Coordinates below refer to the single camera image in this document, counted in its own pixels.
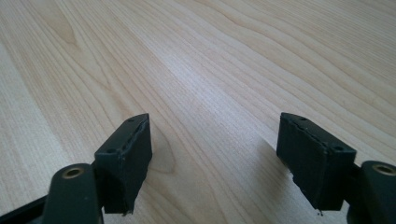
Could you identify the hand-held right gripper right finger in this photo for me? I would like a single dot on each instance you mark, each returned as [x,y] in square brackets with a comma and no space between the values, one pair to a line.
[314,161]

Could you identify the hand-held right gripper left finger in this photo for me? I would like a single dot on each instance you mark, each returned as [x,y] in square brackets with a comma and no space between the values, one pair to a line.
[124,161]

